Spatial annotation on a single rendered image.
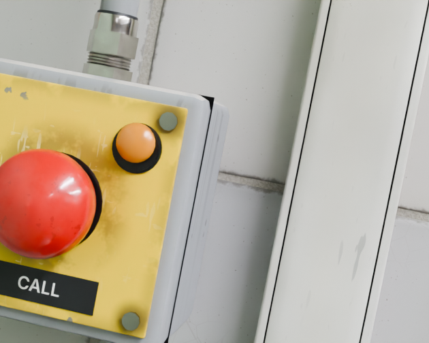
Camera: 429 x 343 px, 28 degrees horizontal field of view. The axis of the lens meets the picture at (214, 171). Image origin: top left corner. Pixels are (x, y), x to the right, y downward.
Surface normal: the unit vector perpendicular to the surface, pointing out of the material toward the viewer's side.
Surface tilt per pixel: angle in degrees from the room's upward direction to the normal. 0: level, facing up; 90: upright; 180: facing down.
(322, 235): 90
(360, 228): 90
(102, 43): 90
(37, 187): 83
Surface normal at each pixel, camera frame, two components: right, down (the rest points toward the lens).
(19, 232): -0.21, 0.14
